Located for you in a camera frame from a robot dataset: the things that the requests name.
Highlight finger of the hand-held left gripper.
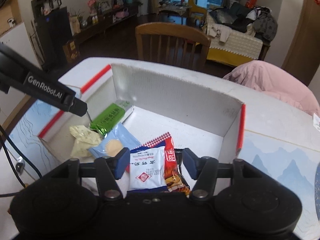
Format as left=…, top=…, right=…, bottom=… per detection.
left=64, top=94, right=88, bottom=117

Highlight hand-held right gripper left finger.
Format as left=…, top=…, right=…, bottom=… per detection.
left=50, top=148, right=130, bottom=201

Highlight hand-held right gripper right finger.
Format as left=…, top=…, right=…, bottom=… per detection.
left=183, top=148, right=265, bottom=201

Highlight red checkered snack packet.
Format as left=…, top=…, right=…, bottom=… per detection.
left=142, top=131, right=192, bottom=197

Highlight white snack packet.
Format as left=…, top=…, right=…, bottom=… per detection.
left=128, top=146, right=168, bottom=191

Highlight light blue biscuit packet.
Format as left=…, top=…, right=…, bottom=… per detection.
left=88, top=122, right=142, bottom=159

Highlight green foil snack packet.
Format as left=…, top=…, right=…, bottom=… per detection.
left=89, top=100, right=133, bottom=137

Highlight pale yellow snack packet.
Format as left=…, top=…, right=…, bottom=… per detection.
left=69, top=125, right=104, bottom=158

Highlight red cardboard box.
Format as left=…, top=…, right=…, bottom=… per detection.
left=37, top=63, right=247, bottom=193

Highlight yellow cardboard box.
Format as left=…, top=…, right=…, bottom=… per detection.
left=62, top=40, right=81, bottom=63

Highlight black cabinet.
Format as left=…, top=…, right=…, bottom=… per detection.
left=31, top=0, right=73, bottom=71

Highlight brown paper bag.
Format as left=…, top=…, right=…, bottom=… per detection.
left=68, top=15, right=81, bottom=36

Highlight small round silver object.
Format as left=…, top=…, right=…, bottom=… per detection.
left=15, top=158, right=26, bottom=174

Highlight dark wooden television cabinet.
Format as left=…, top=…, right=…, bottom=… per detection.
left=72, top=2, right=140, bottom=46

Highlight pink flowers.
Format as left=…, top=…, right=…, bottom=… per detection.
left=87, top=0, right=101, bottom=13

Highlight pink handbag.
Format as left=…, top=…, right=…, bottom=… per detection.
left=116, top=7, right=130, bottom=20

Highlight wooden dining chair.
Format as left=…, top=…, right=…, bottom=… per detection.
left=135, top=22, right=212, bottom=71

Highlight sofa with cream cover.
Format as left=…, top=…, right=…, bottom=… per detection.
left=204, top=2, right=272, bottom=68

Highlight wooden coffee table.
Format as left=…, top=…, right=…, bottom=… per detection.
left=157, top=2, right=193, bottom=26

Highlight yellow giraffe chair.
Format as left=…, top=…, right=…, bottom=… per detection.
left=186, top=0, right=208, bottom=27

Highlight black jacket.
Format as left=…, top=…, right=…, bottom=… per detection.
left=208, top=3, right=253, bottom=33

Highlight grey clothes pile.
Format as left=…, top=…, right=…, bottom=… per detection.
left=246, top=6, right=279, bottom=42

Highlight wooden door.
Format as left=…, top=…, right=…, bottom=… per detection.
left=282, top=0, right=320, bottom=86

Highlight black cable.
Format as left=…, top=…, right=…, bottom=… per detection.
left=0, top=124, right=42, bottom=181

